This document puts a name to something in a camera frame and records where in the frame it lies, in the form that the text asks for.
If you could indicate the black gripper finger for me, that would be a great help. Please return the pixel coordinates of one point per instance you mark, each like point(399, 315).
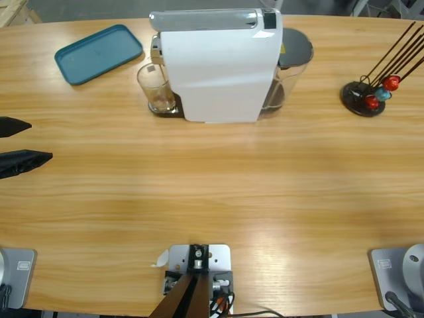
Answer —
point(13, 127)
point(23, 162)

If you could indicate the clear drinking glass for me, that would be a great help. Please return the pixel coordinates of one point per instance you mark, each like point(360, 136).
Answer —
point(155, 89)

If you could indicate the grey coffee machine lever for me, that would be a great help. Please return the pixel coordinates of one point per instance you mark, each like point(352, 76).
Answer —
point(198, 20)

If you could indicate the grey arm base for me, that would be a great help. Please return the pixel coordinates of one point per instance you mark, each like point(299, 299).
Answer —
point(23, 275)
point(387, 281)

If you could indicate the white capsule coffee machine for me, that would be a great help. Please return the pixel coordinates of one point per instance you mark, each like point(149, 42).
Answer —
point(215, 66)

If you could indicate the red coffee capsule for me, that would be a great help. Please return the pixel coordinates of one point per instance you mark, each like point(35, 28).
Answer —
point(372, 102)
point(392, 82)

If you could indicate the teal coffee capsule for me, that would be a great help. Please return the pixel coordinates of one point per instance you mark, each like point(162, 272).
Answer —
point(383, 94)

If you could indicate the teal plastic tray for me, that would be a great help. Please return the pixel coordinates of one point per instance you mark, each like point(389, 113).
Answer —
point(86, 56)

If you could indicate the wooden pallet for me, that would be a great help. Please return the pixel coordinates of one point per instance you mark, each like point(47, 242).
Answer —
point(13, 10)

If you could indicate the metal grille drip tray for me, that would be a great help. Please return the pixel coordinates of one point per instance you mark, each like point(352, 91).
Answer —
point(179, 109)

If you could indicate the white paper tape scrap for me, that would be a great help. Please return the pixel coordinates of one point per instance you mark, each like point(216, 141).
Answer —
point(162, 258)

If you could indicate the black capsule holder with rods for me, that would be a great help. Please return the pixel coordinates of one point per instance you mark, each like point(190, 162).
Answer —
point(351, 96)

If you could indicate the dark camera post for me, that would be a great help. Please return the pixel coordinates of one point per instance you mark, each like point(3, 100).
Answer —
point(185, 298)

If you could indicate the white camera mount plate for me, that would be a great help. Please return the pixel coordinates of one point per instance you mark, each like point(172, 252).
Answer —
point(218, 258)

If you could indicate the grey metal frame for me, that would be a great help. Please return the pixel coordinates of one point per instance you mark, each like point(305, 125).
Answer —
point(361, 6)

